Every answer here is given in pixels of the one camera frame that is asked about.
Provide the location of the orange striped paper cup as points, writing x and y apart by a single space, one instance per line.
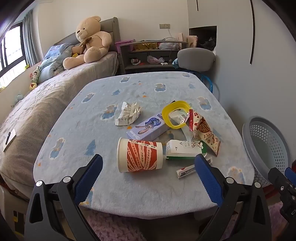
138 155

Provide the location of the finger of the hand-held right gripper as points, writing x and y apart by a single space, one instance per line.
291 175
285 194

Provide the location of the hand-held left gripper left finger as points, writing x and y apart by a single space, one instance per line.
90 180

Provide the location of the purple cartoon box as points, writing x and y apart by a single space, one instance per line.
148 127

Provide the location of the grey shelf unit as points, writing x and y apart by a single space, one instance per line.
138 68

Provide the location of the pink plastic box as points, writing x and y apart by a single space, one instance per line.
122 44

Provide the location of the white plastic bag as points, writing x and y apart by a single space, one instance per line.
168 45

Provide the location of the white notebook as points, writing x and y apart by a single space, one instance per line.
11 141

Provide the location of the green white plush toy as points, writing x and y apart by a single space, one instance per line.
35 74

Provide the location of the black pen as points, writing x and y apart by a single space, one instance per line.
8 138

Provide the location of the grey chair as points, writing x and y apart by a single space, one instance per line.
196 58

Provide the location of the grey curtain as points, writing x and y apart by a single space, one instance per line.
31 39

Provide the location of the pink plastic bag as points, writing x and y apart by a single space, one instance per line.
155 59

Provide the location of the grey perforated plastic basket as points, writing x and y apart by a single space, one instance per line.
266 148

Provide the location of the yellow red plush toy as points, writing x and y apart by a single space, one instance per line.
33 86

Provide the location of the teal plush toy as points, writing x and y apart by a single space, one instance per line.
17 99

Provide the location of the gold foil packets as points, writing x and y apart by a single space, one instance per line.
145 46

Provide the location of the white paper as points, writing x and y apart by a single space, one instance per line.
128 113

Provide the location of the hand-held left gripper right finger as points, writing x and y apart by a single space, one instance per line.
208 183

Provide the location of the small white red box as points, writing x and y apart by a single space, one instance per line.
185 172

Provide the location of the grey padded headboard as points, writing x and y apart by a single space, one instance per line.
108 25

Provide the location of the wall socket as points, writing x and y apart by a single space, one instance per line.
165 26

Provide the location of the blue printed blanket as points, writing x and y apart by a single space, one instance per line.
115 92

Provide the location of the white wardrobe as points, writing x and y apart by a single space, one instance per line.
231 14

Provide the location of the red patterned snack packet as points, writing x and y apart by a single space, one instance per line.
205 132

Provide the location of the blue folded quilt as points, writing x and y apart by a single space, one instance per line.
55 58

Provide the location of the pink gift box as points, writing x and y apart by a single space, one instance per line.
180 37

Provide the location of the window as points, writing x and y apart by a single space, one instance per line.
11 51

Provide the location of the bed with beige cover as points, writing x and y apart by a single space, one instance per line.
46 104

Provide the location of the pale green wipes packet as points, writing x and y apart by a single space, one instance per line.
178 115

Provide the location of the small cup on shelf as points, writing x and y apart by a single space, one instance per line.
135 61

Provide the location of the large beige teddy bear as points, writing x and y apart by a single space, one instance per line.
92 46

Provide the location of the white green milk carton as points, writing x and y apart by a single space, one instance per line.
180 148

